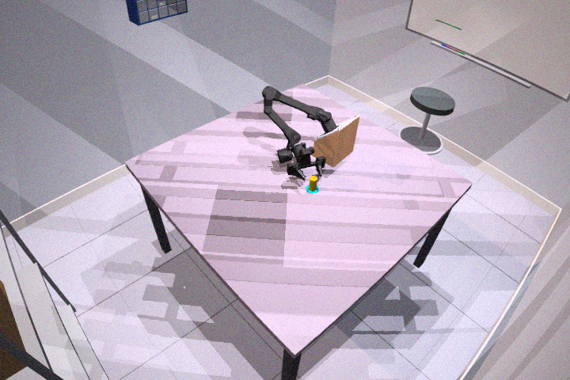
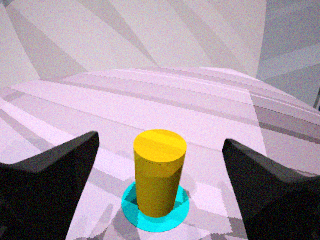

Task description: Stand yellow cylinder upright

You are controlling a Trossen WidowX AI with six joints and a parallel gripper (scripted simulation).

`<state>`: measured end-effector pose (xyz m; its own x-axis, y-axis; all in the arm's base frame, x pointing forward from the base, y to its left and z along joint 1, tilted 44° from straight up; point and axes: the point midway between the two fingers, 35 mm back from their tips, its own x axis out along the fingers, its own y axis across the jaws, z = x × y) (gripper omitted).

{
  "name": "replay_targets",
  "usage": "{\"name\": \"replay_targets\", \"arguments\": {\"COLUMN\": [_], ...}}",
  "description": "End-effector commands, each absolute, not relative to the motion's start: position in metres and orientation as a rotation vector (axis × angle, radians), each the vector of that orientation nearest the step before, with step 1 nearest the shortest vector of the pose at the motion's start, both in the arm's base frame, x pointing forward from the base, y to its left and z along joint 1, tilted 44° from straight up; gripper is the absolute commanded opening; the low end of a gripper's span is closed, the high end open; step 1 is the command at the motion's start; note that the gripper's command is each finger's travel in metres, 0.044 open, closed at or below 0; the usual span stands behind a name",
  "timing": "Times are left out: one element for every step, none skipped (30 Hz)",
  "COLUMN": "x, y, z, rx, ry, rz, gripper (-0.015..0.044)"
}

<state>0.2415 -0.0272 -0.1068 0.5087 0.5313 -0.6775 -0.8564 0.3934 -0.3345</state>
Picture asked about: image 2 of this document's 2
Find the yellow cylinder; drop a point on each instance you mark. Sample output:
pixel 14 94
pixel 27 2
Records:
pixel 159 158

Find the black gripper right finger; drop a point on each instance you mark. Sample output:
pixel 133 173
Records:
pixel 273 200

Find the cyan circle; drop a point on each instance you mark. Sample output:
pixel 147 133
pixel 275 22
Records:
pixel 154 224

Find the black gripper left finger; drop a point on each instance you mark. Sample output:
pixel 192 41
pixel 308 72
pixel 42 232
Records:
pixel 42 192

